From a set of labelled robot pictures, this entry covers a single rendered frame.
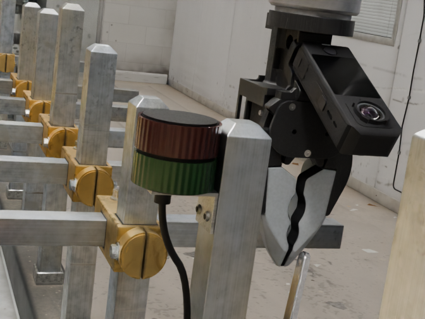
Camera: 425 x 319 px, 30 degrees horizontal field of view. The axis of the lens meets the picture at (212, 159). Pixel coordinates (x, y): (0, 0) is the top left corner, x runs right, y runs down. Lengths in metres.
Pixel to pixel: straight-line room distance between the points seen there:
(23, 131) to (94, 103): 0.31
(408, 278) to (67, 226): 0.55
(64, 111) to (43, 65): 0.25
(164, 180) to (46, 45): 1.01
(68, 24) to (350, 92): 0.75
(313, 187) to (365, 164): 4.78
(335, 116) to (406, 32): 4.60
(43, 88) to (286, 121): 0.95
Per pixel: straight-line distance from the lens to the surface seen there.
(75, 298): 1.12
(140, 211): 0.82
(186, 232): 0.89
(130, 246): 0.80
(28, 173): 1.09
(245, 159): 0.56
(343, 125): 0.57
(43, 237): 0.86
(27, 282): 1.38
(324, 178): 0.67
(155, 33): 9.74
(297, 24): 0.63
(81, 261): 1.10
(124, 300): 0.85
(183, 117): 0.56
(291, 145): 0.64
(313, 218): 0.67
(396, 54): 5.23
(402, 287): 0.36
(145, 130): 0.54
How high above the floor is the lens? 1.22
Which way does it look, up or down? 12 degrees down
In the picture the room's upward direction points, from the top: 8 degrees clockwise
